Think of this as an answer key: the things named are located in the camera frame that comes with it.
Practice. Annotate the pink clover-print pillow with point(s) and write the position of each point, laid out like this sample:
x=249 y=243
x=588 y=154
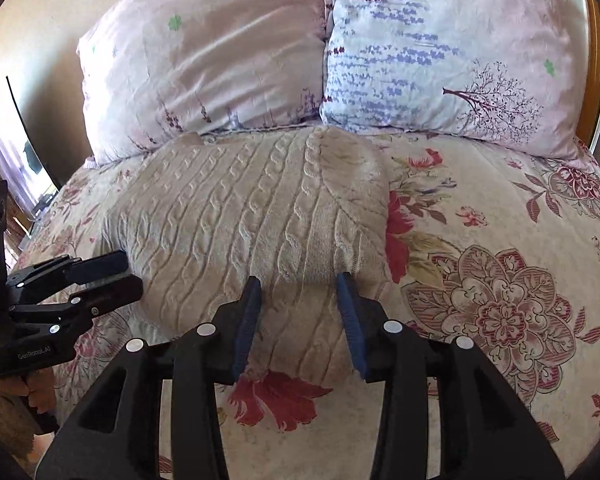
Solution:
x=205 y=50

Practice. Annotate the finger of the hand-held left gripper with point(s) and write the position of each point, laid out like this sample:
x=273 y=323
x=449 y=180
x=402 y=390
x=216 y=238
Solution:
x=100 y=266
x=115 y=291

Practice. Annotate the floral quilt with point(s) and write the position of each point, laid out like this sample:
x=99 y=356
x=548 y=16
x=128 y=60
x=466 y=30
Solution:
x=480 y=210

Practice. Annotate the person's left hand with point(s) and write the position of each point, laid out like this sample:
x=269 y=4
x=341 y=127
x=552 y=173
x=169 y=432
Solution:
x=35 y=390

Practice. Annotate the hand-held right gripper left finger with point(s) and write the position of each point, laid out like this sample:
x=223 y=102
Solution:
x=247 y=330

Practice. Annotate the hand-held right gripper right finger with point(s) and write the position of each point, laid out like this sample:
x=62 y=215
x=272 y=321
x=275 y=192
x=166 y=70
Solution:
x=350 y=330

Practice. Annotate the wooden headboard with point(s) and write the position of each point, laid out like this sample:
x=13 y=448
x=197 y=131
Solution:
x=592 y=60

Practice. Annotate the pink tree-print pillow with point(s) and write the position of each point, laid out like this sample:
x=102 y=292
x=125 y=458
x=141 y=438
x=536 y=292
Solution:
x=430 y=35

